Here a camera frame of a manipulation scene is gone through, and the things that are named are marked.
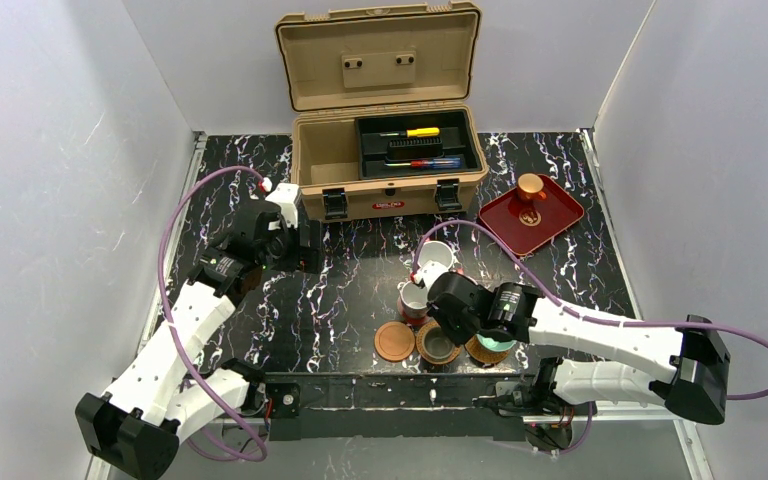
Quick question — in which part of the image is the red blue handled screwdriver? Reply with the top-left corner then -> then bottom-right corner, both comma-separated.
385,156 -> 462,169

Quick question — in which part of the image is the small orange cup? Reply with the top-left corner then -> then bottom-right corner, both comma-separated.
516,173 -> 548,202

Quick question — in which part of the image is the red serving tray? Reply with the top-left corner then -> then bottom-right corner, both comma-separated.
478,174 -> 584,257

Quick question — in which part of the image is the teal green bowl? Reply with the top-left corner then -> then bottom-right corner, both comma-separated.
476,335 -> 517,353

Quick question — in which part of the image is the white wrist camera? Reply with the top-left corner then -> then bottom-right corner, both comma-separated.
410,260 -> 450,290
265,183 -> 300,229

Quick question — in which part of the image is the black toolbox tray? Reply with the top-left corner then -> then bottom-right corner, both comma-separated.
355,108 -> 484,180

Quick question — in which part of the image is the yellow handled screwdriver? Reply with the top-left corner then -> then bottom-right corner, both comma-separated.
379,127 -> 440,138

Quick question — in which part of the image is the small olive cup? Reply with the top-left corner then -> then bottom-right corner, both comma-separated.
422,328 -> 455,362

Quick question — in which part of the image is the white cup floral pattern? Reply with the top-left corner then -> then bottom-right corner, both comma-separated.
417,240 -> 456,270

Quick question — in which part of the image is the woven rattan coaster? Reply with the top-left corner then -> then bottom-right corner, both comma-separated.
416,321 -> 461,365
464,336 -> 509,367

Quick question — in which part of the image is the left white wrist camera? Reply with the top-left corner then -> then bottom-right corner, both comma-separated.
265,183 -> 300,229

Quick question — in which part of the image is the tan plastic toolbox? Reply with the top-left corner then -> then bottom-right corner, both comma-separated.
275,1 -> 488,222

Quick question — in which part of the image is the smooth wooden coaster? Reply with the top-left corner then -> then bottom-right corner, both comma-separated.
374,321 -> 415,362

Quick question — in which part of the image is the red round coaster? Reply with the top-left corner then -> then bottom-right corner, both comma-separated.
401,313 -> 430,327

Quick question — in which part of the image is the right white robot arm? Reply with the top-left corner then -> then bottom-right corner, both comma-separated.
414,270 -> 731,425

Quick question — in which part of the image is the white cup dark outside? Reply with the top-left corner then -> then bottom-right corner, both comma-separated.
398,282 -> 428,317

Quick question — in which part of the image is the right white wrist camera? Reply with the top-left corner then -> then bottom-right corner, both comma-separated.
410,260 -> 450,290

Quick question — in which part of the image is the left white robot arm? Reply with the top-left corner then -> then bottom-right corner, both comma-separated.
75,200 -> 323,479

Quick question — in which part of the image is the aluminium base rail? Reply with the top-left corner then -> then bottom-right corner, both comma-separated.
85,374 -> 707,480

